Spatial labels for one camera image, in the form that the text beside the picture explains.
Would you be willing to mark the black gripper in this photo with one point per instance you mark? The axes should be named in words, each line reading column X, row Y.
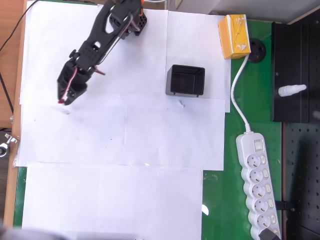
column 73, row 93

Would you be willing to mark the small red block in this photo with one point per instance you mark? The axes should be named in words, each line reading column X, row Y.
column 60, row 101

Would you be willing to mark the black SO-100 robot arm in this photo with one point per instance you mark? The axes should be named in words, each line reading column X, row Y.
column 100, row 42

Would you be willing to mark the black square container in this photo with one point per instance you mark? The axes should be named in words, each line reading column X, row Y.
column 185, row 81

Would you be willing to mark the yellow cardboard box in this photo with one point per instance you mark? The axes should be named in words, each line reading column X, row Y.
column 235, row 37

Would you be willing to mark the white paper sheet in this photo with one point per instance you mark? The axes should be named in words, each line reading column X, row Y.
column 190, row 37
column 45, row 37
column 125, row 137
column 150, row 62
column 112, row 200

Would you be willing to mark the silver metal clamp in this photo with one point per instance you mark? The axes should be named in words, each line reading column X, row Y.
column 7, row 143

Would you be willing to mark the green table mat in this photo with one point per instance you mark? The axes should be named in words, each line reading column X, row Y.
column 260, row 100

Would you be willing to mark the white power strip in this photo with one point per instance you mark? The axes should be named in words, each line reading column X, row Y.
column 257, row 180

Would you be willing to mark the small white bottle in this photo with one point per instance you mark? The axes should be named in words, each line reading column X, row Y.
column 291, row 90

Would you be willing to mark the black metal shelf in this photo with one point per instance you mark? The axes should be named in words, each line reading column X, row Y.
column 290, row 62

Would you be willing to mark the black power plug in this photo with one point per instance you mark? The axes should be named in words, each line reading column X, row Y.
column 268, row 235

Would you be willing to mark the black pegboard panel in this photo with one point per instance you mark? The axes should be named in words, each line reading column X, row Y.
column 302, row 180

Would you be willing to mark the black bracket clip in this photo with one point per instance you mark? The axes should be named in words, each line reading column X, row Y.
column 285, row 205

